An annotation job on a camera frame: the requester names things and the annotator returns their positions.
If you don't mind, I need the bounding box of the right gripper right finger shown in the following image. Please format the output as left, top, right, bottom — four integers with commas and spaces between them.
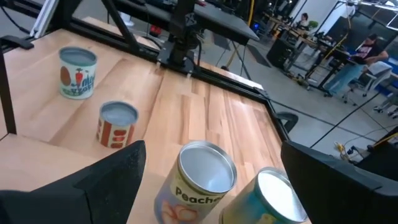
280, 139, 398, 224

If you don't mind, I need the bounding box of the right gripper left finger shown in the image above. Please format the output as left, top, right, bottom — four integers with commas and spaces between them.
0, 139, 147, 224

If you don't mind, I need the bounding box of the red tomato can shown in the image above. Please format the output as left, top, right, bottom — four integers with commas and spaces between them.
95, 100, 139, 149

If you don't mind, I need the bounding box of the tall peaches can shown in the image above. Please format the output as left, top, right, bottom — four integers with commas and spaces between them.
154, 139, 238, 224

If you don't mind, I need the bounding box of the tall yellow labelled can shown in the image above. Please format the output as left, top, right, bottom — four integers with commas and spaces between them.
218, 167, 312, 224

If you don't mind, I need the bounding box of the mixed vegetables can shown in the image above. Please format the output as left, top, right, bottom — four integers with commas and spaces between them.
58, 45, 98, 100

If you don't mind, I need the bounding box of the white office chair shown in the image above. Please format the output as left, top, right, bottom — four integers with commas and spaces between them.
341, 60, 393, 106

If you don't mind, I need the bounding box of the person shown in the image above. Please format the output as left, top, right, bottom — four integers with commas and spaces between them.
323, 33, 389, 97
297, 12, 310, 29

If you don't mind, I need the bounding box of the background workbench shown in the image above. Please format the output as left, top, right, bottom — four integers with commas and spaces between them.
262, 12, 355, 91

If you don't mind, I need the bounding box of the wooden shelf with black frame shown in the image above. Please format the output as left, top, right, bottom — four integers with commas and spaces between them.
0, 45, 162, 224

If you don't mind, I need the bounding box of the black aluminium table frame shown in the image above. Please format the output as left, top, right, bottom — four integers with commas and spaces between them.
0, 0, 299, 142

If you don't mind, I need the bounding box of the silver aluminium post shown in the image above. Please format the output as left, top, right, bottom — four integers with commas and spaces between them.
29, 0, 60, 39

